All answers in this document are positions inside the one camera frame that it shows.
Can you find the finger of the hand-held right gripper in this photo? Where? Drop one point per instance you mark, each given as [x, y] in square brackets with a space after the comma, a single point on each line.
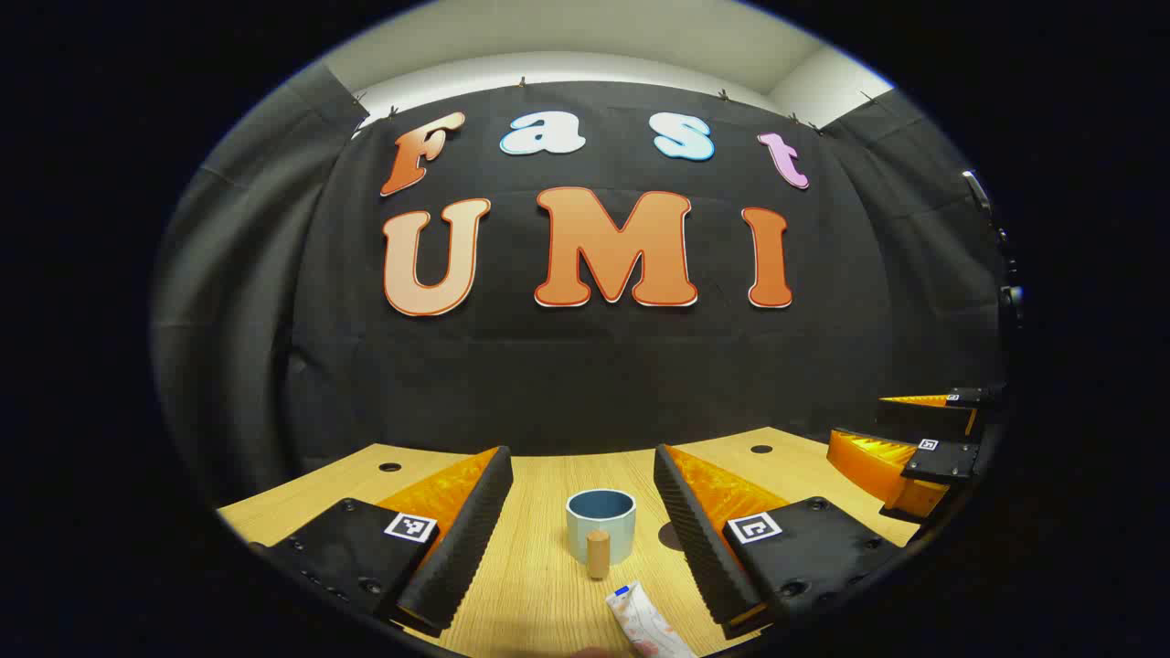
[946, 461]
[923, 419]

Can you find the white toothpaste tube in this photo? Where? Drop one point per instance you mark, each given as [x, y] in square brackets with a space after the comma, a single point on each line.
[644, 621]

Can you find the wooden desktop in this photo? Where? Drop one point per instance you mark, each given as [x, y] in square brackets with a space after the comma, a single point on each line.
[539, 567]

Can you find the black backdrop cloth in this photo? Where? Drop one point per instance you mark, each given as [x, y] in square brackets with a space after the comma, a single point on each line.
[594, 384]

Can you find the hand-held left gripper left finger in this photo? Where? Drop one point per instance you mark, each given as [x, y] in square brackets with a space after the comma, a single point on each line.
[466, 548]

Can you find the dark round coaster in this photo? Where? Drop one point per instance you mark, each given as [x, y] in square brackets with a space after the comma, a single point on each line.
[670, 537]

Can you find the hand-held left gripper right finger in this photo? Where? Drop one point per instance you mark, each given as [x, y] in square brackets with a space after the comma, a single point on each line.
[699, 548]

